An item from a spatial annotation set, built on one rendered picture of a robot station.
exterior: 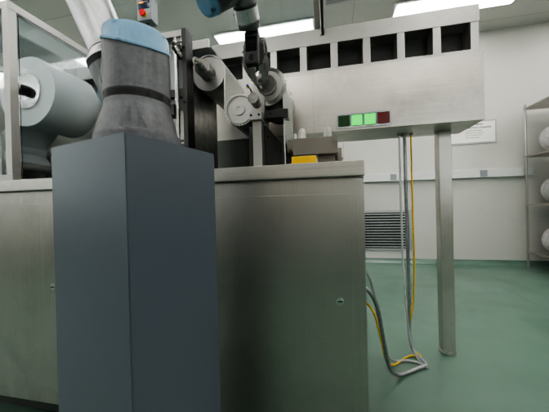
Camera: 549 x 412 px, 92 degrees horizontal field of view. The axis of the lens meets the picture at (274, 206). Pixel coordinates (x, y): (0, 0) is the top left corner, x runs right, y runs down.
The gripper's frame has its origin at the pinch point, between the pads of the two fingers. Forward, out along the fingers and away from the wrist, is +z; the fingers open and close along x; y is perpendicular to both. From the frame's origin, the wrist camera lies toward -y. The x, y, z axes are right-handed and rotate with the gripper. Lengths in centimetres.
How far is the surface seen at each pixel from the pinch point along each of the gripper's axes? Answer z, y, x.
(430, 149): 195, 186, -148
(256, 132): 10.7, -13.6, 1.8
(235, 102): 5.6, 0.2, 11.7
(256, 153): 15.8, -19.8, 2.0
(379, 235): 263, 102, -86
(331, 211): 13, -51, -25
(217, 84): 0.7, 6.8, 19.4
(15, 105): -10, -14, 94
